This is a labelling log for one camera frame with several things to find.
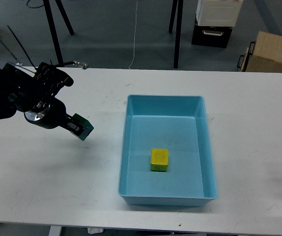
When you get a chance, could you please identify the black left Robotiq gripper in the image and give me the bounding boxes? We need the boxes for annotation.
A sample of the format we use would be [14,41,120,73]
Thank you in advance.
[24,99,87,141]

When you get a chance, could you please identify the green wooden block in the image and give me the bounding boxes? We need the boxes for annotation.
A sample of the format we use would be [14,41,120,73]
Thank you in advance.
[72,113,94,141]

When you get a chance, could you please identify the yellow wooden block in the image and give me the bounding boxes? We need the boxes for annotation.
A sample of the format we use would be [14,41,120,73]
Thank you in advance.
[150,148,169,172]

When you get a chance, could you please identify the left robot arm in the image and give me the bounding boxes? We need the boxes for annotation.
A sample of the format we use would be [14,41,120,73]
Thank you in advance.
[0,62,94,141]

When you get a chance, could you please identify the light blue plastic box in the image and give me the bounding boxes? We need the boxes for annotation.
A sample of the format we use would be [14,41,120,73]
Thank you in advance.
[118,95,218,207]

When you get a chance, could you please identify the black tripod legs left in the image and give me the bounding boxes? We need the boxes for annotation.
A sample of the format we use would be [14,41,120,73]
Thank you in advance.
[42,0,75,64]

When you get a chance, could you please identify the black tripod legs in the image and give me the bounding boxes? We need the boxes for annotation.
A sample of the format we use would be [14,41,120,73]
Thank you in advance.
[42,0,75,64]
[168,0,184,69]

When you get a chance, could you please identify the black tripod legs right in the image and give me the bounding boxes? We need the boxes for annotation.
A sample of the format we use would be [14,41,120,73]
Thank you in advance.
[168,0,184,69]

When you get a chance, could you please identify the white storage bin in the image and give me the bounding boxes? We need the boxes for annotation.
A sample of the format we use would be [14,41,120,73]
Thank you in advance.
[196,0,243,27]

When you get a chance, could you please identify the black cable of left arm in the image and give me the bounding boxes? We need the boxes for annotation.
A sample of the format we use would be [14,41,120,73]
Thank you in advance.
[7,25,89,74]

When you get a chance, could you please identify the wooden box with black handles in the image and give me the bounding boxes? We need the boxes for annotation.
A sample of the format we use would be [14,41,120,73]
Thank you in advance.
[237,31,282,73]

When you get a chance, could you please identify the white hanging cord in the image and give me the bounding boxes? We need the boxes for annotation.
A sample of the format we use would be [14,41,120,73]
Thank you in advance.
[128,0,139,70]

